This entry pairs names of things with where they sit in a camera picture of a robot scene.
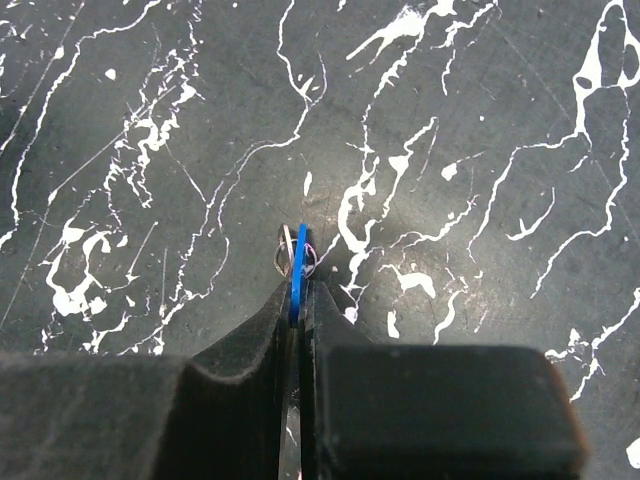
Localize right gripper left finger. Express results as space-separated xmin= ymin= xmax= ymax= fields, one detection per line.
xmin=1 ymin=286 xmax=288 ymax=479

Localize blue key tag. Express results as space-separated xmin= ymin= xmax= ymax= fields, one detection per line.
xmin=289 ymin=224 xmax=307 ymax=328

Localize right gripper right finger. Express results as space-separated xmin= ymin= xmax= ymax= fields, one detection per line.
xmin=300 ymin=282 xmax=588 ymax=479

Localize small metal split ring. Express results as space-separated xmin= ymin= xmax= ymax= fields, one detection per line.
xmin=273 ymin=223 xmax=319 ymax=281

